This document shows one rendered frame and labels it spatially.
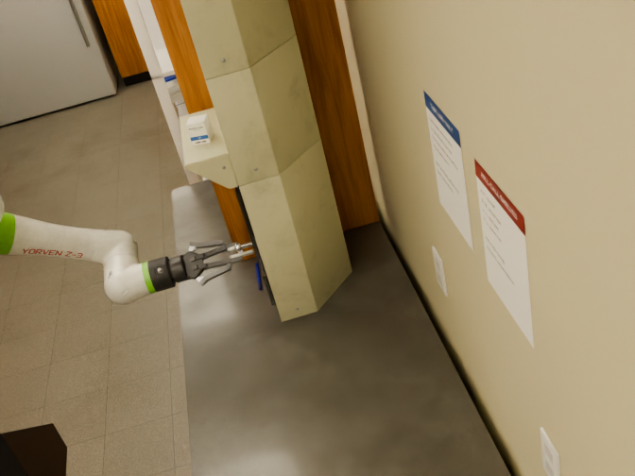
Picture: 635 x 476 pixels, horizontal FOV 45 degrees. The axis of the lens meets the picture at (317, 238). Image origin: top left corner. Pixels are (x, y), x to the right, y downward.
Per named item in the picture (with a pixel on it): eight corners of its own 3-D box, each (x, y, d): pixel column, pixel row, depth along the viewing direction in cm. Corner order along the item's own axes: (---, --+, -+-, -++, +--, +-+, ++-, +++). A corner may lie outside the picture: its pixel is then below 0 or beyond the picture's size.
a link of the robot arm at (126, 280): (113, 315, 221) (100, 297, 212) (109, 280, 228) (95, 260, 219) (161, 301, 222) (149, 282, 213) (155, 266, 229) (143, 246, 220)
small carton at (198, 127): (214, 133, 206) (207, 113, 203) (210, 143, 202) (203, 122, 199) (196, 137, 207) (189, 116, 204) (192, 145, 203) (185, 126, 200)
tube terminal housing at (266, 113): (339, 241, 254) (284, 14, 212) (363, 297, 227) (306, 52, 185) (266, 262, 253) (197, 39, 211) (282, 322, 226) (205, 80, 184)
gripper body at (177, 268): (173, 282, 216) (205, 273, 216) (165, 254, 218) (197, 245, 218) (178, 286, 223) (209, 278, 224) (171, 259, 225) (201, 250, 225)
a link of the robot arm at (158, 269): (153, 264, 226) (161, 295, 225) (144, 257, 215) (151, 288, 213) (173, 259, 227) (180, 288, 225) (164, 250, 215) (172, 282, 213)
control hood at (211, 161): (227, 136, 227) (217, 105, 222) (238, 187, 200) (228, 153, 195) (189, 146, 227) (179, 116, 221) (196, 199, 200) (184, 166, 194)
